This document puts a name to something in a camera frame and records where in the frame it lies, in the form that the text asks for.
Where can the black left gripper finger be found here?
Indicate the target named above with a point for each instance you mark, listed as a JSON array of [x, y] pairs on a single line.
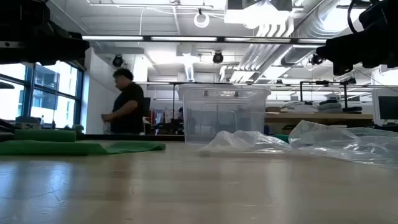
[[81, 46]]

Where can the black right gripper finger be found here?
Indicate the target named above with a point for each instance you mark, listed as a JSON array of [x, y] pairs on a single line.
[[329, 51]]

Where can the large clear plastic bag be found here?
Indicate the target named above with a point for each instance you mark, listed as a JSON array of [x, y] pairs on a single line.
[[342, 146]]

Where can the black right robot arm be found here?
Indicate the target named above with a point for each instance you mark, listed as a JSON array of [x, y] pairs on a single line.
[[381, 14]]

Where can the long unrolled green bandage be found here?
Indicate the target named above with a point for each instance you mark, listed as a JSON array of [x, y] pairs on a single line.
[[62, 148]]

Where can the computer monitor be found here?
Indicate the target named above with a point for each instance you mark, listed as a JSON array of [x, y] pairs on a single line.
[[387, 107]]

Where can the wooden workbench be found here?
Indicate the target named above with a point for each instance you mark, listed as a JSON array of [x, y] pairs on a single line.
[[311, 117]]

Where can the person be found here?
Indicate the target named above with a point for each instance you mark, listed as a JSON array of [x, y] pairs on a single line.
[[127, 105]]

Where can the long ceiling light strip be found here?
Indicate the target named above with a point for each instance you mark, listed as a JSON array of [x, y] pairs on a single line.
[[183, 39]]

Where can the small clear plastic bag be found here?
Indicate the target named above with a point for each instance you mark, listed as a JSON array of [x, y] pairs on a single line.
[[236, 141]]

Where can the clear plastic storage box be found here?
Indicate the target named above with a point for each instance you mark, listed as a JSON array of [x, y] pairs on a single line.
[[217, 118]]

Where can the black ceiling camera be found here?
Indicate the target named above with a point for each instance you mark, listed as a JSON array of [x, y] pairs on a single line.
[[117, 61], [315, 59], [217, 58]]

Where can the black aluminium rig frame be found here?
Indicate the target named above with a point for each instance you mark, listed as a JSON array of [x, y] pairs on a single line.
[[124, 137]]

